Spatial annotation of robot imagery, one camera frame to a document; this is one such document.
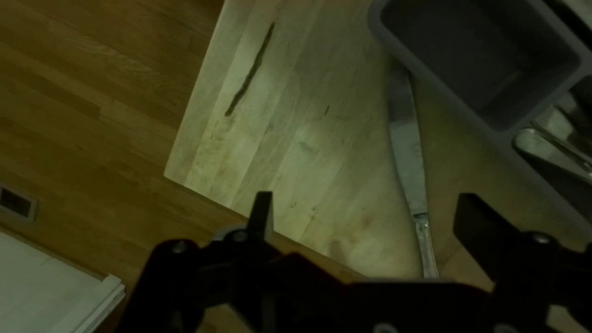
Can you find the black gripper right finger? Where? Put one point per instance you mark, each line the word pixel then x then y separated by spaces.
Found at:
pixel 525 266

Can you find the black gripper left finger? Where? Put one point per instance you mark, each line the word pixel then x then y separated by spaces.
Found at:
pixel 223 266

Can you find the silver table knife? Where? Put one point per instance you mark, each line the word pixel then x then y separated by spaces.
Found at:
pixel 408 149

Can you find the grey plastic cutlery holder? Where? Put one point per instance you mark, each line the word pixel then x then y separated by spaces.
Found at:
pixel 482 57

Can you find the floor air vent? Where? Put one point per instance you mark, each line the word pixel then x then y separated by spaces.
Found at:
pixel 16 203

